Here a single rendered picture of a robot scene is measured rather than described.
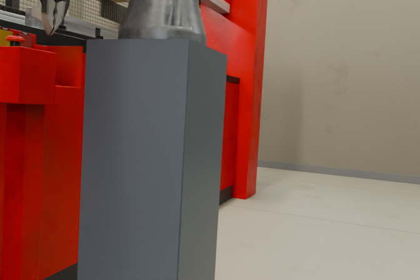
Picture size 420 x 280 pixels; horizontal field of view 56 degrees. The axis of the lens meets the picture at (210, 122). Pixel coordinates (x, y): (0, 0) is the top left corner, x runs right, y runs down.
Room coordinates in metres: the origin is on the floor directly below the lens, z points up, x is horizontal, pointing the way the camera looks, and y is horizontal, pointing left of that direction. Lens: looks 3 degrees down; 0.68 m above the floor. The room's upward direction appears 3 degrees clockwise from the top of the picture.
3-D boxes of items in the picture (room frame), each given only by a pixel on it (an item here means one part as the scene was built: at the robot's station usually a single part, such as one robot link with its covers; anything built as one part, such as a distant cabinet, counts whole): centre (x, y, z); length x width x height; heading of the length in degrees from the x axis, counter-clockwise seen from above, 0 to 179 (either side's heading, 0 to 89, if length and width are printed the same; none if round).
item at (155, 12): (0.68, 0.09, 0.82); 0.15 x 0.15 x 0.10
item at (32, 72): (0.94, 0.44, 0.75); 0.20 x 0.16 x 0.18; 160
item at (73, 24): (2.10, 0.29, 0.92); 1.68 x 0.06 x 0.10; 157
